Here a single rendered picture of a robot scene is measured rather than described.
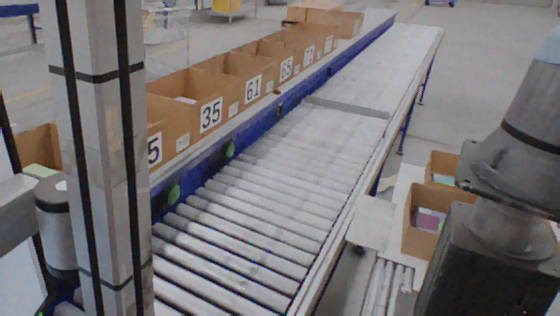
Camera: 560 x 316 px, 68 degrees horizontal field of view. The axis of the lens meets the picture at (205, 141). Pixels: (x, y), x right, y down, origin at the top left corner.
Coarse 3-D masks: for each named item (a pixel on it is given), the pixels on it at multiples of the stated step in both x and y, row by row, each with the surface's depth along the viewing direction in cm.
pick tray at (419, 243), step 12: (408, 192) 139; (420, 192) 140; (432, 192) 138; (444, 192) 136; (456, 192) 134; (408, 204) 129; (420, 204) 141; (432, 204) 139; (444, 204) 138; (408, 216) 121; (408, 228) 118; (552, 228) 118; (408, 240) 119; (420, 240) 117; (432, 240) 115; (408, 252) 120; (420, 252) 119; (432, 252) 117
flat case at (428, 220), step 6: (414, 210) 137; (420, 210) 136; (426, 210) 136; (414, 216) 133; (420, 216) 133; (426, 216) 133; (432, 216) 133; (438, 216) 133; (444, 216) 133; (414, 222) 131; (420, 222) 130; (426, 222) 130; (432, 222) 130; (438, 222) 130; (420, 228) 127; (426, 228) 127; (432, 228) 127; (438, 228) 127
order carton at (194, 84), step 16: (160, 80) 173; (176, 80) 183; (192, 80) 189; (208, 80) 185; (224, 80) 180; (240, 80) 174; (176, 96) 187; (192, 96) 193; (208, 96) 153; (224, 96) 165; (240, 96) 178; (192, 112) 147; (224, 112) 169; (192, 128) 150; (192, 144) 153
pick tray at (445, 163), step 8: (432, 152) 163; (440, 152) 161; (448, 152) 160; (432, 160) 164; (440, 160) 163; (448, 160) 161; (456, 160) 160; (432, 168) 165; (440, 168) 164; (448, 168) 162; (424, 176) 160; (424, 184) 151; (432, 184) 141; (440, 184) 139; (464, 192) 136
